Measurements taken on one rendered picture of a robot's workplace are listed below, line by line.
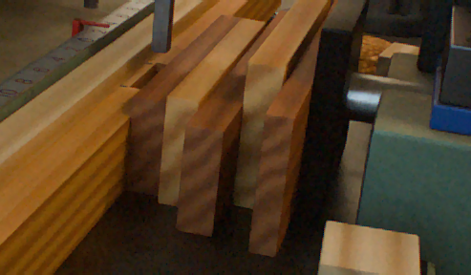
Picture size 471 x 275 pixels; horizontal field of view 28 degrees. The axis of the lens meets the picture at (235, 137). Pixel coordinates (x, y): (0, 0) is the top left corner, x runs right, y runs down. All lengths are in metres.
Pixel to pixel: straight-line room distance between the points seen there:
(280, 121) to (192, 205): 0.06
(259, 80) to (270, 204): 0.06
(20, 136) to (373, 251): 0.15
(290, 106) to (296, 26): 0.11
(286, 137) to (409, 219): 0.07
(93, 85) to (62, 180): 0.09
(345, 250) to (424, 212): 0.08
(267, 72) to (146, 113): 0.06
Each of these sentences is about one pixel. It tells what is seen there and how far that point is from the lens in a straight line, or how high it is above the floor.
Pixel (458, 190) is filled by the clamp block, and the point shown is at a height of 0.94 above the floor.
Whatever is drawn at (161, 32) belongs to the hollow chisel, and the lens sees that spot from 0.53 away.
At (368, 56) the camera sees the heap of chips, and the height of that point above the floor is 0.91.
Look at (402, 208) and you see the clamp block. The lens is 0.44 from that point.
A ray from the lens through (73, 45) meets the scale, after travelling 0.52.
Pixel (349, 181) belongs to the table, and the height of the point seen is 0.90.
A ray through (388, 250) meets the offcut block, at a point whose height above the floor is 0.93.
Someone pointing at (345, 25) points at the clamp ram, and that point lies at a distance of 0.46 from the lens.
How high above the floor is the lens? 1.10
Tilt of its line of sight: 21 degrees down
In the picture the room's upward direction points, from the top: 7 degrees clockwise
